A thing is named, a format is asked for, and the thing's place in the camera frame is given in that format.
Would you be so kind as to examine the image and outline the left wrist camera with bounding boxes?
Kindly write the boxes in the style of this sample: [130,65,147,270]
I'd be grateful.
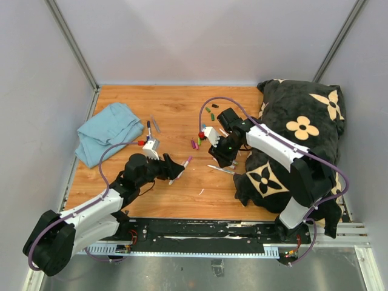
[142,139,160,160]

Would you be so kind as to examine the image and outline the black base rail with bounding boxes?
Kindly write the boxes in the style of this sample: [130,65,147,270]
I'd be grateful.
[81,218,370,261]

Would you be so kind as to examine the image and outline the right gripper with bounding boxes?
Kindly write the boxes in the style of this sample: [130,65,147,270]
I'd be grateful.
[208,135,242,169]

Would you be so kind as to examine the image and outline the green cap marker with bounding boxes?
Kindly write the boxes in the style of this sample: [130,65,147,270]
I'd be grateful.
[219,129,229,137]

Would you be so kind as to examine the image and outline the black floral pillow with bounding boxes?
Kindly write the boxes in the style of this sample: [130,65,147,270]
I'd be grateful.
[232,78,346,239]

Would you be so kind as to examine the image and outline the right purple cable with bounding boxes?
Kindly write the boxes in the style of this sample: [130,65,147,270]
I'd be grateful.
[198,96,350,267]

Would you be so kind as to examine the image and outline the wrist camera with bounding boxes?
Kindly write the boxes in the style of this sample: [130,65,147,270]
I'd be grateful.
[198,127,221,147]
[142,139,160,160]

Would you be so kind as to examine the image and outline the dark blue marker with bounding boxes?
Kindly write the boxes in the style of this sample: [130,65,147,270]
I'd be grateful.
[147,121,152,139]

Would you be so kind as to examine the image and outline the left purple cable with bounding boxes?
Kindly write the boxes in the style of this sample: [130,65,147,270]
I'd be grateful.
[28,139,143,271]

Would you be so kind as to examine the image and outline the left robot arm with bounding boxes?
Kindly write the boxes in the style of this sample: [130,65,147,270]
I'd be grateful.
[22,153,184,276]

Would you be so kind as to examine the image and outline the grey clear pen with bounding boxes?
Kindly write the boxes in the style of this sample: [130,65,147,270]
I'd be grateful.
[150,115,161,133]

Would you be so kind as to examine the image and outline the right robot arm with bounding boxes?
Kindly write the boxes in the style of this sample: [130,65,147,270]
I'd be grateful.
[199,108,341,243]

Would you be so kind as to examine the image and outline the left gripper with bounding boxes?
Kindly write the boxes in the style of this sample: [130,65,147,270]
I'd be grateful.
[136,152,185,188]

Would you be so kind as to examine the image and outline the light blue cloth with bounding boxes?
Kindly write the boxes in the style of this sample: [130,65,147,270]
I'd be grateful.
[75,102,144,169]

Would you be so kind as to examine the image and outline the purple cable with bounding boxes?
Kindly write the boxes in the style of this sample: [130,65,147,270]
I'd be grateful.
[28,139,143,271]
[198,96,350,267]

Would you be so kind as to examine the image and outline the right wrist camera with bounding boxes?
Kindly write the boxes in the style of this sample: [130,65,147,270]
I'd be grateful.
[198,127,221,147]

